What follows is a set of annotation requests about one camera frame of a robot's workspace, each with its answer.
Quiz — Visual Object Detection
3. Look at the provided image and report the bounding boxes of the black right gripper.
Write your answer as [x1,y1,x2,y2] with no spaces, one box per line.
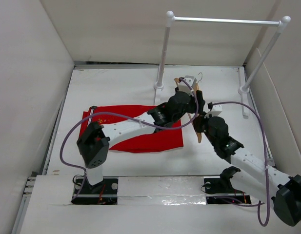
[192,111,217,147]

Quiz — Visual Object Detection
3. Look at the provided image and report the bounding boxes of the wooden clothes hanger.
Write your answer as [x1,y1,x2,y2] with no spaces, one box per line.
[174,75,202,144]

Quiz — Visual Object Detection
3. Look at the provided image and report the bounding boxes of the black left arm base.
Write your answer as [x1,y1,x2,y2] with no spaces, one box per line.
[71,175,119,205]

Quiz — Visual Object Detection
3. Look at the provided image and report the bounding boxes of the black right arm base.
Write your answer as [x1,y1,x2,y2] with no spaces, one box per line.
[201,166,252,206]

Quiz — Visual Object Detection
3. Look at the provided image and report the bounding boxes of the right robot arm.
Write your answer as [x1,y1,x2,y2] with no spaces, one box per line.
[194,116,301,227]

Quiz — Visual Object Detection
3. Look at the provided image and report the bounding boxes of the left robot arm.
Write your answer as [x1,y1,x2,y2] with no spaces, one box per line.
[77,90,205,193]

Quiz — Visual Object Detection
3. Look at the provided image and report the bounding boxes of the white clothes rack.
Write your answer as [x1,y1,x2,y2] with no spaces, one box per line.
[154,11,291,105]

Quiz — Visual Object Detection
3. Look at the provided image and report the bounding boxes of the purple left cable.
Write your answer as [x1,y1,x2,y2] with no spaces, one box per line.
[59,77,199,203]

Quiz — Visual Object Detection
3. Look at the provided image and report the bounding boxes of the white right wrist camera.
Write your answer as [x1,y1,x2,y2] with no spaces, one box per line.
[205,102,222,118]

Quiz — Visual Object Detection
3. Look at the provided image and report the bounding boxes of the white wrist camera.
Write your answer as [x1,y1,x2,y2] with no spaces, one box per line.
[178,76,199,95]
[205,102,222,118]

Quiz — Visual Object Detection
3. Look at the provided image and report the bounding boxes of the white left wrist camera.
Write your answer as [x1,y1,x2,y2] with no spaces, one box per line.
[178,76,199,95]

